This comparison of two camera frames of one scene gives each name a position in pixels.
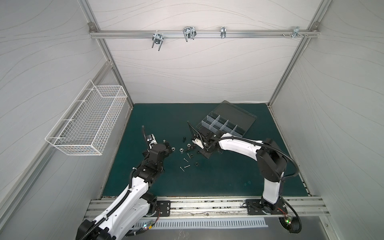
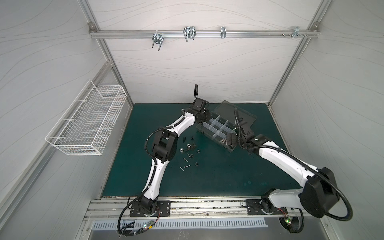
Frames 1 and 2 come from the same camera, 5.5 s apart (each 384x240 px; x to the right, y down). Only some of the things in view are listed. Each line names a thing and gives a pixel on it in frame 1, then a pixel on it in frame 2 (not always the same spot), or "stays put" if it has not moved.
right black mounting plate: x=259 y=207 stays put
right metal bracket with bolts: x=296 y=32 stays put
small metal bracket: x=223 y=32 stays put
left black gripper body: x=166 y=152 -> x=205 y=115
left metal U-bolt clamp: x=158 y=38 stays put
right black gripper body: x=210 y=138 -> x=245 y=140
